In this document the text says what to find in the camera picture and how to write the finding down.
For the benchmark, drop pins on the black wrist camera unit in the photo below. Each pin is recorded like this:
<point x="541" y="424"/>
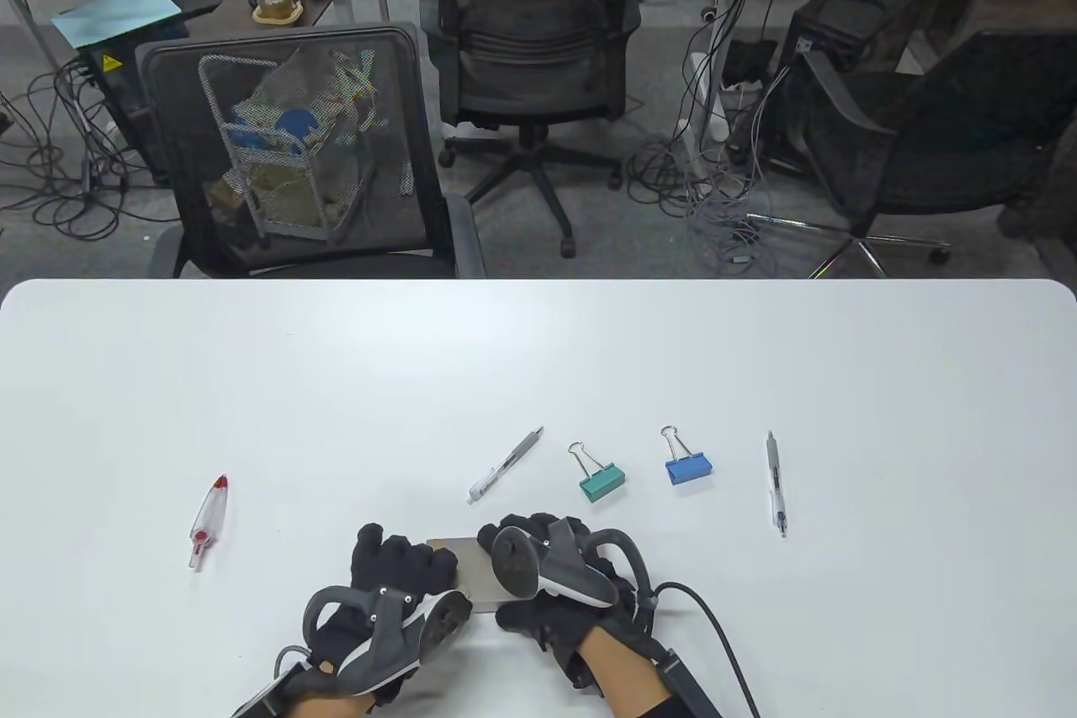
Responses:
<point x="265" y="697"/>
<point x="686" y="684"/>

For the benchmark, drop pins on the dark chair with chrome base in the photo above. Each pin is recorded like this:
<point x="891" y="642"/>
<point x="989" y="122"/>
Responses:
<point x="925" y="162"/>

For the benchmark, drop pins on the black mesh-back chair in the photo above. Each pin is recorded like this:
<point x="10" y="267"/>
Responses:
<point x="160" y="129"/>

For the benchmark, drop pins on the black cabinet with yellow label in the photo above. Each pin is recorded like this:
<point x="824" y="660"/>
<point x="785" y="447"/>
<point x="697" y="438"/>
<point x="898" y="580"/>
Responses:
<point x="118" y="103"/>

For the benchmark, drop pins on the person's right forearm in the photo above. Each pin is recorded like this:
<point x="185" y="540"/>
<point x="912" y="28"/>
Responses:
<point x="623" y="676"/>

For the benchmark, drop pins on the green binder clip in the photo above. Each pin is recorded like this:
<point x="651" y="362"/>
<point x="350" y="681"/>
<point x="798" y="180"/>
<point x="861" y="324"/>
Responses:
<point x="604" y="484"/>

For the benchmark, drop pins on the person's right hand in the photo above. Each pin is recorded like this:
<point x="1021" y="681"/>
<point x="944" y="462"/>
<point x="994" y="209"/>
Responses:
<point x="547" y="621"/>

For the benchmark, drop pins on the person's left forearm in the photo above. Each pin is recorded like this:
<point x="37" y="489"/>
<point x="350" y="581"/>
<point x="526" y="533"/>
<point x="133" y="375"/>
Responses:
<point x="332" y="705"/>

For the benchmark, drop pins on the black swivel office chair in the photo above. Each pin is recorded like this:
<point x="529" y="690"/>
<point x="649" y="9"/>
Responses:
<point x="538" y="36"/>

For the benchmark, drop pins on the grey retractable pen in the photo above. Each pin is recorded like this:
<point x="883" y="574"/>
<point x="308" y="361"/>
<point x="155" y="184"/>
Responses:
<point x="505" y="465"/>

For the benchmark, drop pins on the blue binder clip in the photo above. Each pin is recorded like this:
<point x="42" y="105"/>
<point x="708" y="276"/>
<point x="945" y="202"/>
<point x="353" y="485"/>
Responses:
<point x="690" y="470"/>

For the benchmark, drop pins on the clear pen with red cap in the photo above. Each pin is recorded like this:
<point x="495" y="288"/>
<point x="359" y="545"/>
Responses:
<point x="209" y="520"/>

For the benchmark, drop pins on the grey tracking controller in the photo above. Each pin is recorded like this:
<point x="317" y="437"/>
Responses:
<point x="513" y="562"/>
<point x="383" y="642"/>

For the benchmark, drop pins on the tan snap-button pencil case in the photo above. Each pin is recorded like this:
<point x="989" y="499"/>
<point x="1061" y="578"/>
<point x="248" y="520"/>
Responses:
<point x="475" y="579"/>

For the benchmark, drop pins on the person's left hand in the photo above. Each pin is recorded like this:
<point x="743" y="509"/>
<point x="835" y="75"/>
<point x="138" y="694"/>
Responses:
<point x="395" y="562"/>

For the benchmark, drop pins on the teal flat board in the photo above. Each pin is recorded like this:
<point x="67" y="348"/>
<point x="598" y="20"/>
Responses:
<point x="118" y="15"/>

